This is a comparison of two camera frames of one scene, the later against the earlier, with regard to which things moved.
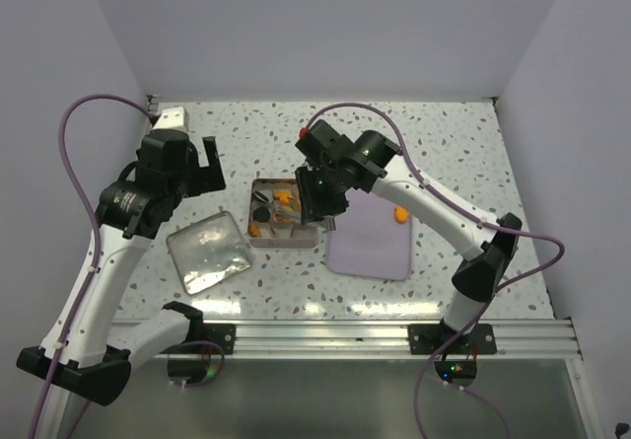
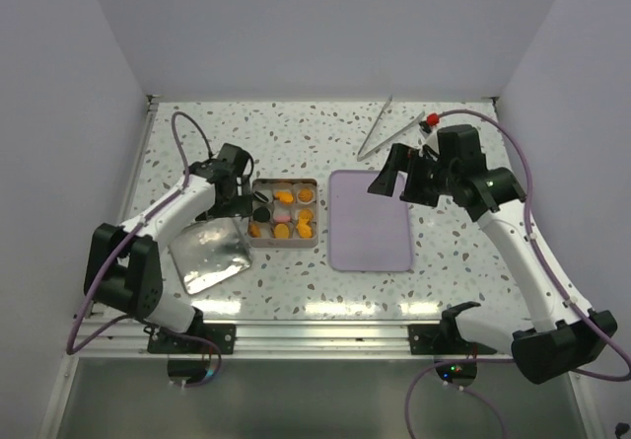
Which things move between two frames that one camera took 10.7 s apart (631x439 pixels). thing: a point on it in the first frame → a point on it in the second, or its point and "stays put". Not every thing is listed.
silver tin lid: x=208 y=252 stays put
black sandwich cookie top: x=260 y=196 stays put
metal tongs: x=327 y=222 → x=361 y=155
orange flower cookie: x=254 y=230 stays put
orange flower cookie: x=401 y=215 → x=304 y=230
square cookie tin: x=275 y=220 stays put
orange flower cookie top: x=284 y=196 stays put
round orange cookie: x=279 y=219 → x=281 y=231
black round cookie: x=261 y=214 stays put
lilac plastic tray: x=368 y=240 stays put
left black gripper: x=207 y=179 → x=241 y=206
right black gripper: x=315 y=206 → x=400 y=159
